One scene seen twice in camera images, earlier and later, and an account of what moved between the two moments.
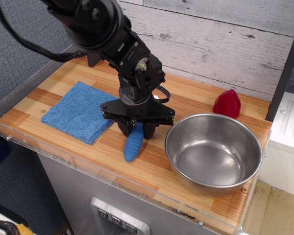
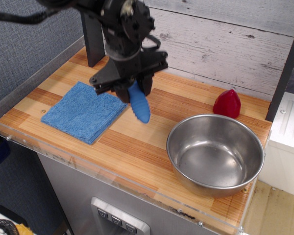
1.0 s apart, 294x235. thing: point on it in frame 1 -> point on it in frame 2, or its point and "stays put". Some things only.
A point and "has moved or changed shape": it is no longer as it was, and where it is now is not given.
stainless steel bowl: [213, 154] stays put
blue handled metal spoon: [134, 141] has moved or changed shape
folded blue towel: [78, 113] stays put
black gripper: [152, 109] -> [144, 63]
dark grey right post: [291, 61] stays put
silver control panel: [108, 219] stays put
